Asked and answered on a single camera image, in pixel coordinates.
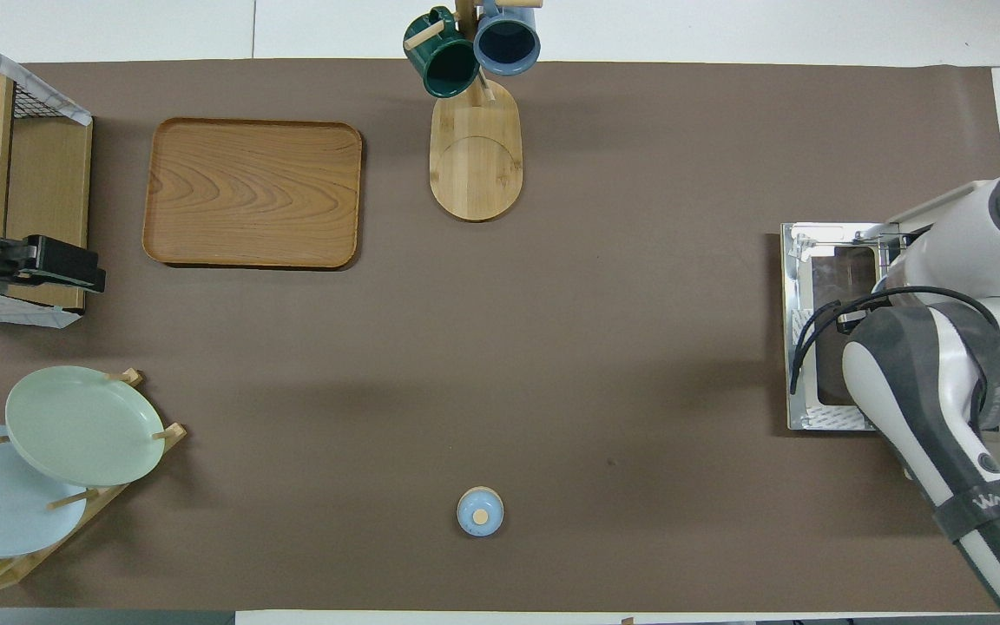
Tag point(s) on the white toaster oven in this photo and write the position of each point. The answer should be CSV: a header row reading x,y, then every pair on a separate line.
x,y
847,234

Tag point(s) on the wooden shelf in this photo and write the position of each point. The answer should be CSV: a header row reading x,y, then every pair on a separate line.
x,y
49,191

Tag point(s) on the pale green racked plate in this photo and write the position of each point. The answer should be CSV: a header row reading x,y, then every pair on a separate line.
x,y
83,425

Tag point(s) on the wooden tray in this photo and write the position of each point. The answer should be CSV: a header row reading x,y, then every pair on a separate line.
x,y
248,195

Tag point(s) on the wooden plate rack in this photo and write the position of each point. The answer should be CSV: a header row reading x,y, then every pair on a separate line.
x,y
135,469

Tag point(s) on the brown table mat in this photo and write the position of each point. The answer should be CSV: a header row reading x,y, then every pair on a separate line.
x,y
465,347

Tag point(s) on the wooden mug tree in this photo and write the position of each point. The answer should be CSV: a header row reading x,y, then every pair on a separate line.
x,y
476,165

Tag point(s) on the dark green mug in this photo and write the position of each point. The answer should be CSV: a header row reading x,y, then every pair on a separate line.
x,y
444,65

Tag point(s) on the blue mug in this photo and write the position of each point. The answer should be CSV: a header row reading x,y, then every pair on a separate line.
x,y
507,43

